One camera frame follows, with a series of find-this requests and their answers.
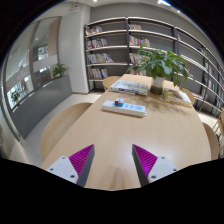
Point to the green potted plant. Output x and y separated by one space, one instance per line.
161 65

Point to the white power strip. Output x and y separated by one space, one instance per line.
133 109

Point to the large white book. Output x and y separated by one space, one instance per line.
129 87

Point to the small green ledge plant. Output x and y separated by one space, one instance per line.
59 70
15 96

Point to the grey shelf unit with books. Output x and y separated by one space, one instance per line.
110 46

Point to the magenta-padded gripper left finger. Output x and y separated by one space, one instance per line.
63 168

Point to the round-backed wooden chair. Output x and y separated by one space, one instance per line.
110 81
190 96
61 126
211 141

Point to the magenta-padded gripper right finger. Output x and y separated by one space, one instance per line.
161 167

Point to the yellow-edged picture book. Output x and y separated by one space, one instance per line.
176 96

